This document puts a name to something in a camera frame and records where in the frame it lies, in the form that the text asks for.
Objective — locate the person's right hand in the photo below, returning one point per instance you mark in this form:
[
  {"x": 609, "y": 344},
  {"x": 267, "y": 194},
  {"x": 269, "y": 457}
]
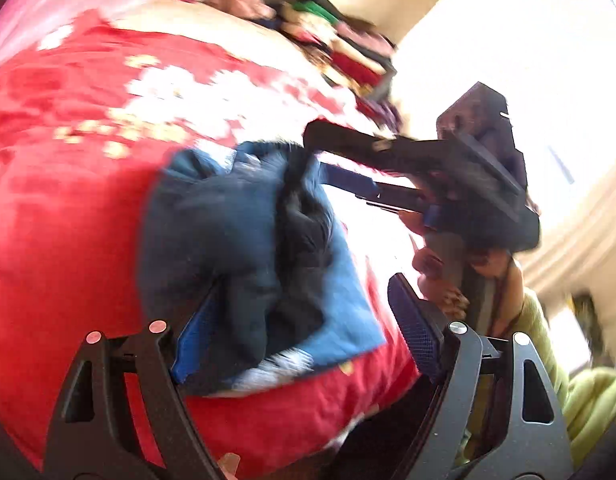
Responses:
[{"x": 430, "y": 265}]

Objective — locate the blue denim pants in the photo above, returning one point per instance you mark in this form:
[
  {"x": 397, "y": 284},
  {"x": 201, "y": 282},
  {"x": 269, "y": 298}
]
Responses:
[{"x": 228, "y": 240}]

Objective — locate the light curtain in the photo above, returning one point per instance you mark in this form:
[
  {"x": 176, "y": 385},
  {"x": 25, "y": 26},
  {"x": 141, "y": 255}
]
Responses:
[{"x": 577, "y": 240}]

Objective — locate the pink duvet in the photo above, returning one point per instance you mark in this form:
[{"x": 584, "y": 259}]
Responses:
[{"x": 48, "y": 5}]

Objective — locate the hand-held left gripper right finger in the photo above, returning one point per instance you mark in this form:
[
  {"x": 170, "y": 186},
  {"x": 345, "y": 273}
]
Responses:
[{"x": 417, "y": 325}]

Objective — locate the pile of folded clothes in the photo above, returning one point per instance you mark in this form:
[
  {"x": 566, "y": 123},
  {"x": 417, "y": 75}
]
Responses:
[{"x": 338, "y": 45}]

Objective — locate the cream quilted bed cover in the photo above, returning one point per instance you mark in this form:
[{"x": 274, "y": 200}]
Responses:
[{"x": 213, "y": 30}]

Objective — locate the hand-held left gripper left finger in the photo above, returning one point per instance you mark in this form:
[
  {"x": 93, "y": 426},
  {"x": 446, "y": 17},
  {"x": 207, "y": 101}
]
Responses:
[{"x": 188, "y": 347}]

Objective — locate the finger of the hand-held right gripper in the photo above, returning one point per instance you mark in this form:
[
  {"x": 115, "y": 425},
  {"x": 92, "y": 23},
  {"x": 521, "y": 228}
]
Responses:
[
  {"x": 353, "y": 182},
  {"x": 353, "y": 141}
]

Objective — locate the red floral blanket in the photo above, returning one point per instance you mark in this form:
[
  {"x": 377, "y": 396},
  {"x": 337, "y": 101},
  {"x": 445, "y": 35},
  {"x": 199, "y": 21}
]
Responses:
[{"x": 63, "y": 210}]

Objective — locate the dark purple garment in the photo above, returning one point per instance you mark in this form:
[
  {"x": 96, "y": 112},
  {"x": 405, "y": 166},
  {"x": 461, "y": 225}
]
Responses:
[{"x": 382, "y": 112}]

